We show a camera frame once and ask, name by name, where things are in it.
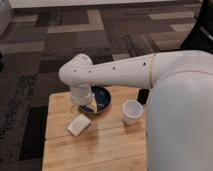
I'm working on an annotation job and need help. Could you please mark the beige sponge block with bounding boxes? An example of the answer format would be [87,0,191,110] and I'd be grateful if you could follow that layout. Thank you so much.
[67,114,91,136]

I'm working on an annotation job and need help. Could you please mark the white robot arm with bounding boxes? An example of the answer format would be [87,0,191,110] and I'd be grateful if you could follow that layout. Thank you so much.
[58,50,213,171]

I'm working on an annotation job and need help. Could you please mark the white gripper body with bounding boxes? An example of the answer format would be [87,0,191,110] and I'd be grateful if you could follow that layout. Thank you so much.
[70,84,93,106]

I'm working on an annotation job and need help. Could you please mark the white plastic cup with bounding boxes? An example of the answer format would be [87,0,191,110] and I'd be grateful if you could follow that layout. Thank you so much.
[122,99,144,125]

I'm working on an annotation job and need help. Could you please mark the black chair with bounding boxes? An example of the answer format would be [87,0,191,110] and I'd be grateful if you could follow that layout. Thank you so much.
[180,0,213,54]

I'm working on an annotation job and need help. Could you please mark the dark blue ceramic bowl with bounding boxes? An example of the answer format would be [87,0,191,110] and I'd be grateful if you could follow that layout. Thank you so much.
[78,86,111,114]

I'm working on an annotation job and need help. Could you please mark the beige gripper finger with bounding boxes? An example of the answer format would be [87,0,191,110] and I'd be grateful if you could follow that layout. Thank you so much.
[71,105,79,114]
[89,100,98,113]

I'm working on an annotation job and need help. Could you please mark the black rectangular object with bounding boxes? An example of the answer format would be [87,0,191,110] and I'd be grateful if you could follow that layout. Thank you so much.
[137,89,150,105]

